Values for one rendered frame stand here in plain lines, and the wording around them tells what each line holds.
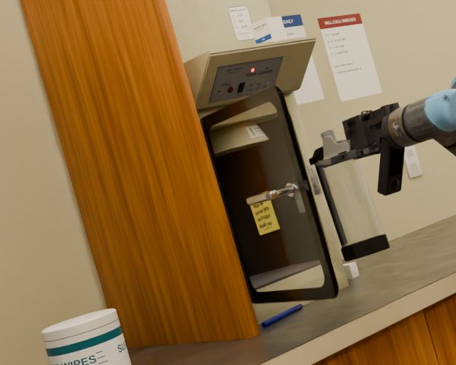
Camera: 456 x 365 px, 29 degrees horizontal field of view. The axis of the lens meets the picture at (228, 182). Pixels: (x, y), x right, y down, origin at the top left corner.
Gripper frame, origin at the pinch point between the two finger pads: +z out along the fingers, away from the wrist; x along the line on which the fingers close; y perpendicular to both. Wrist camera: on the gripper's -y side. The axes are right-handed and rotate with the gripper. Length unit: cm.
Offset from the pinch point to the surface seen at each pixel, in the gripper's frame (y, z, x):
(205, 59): 27.0, 4.5, 21.6
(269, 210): -5.7, -3.0, 22.5
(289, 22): 48, 66, -54
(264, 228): -8.8, 0.6, 22.3
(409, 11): 48, 73, -114
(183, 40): 34.1, 14.7, 18.8
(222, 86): 22.0, 9.6, 16.0
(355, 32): 43, 70, -83
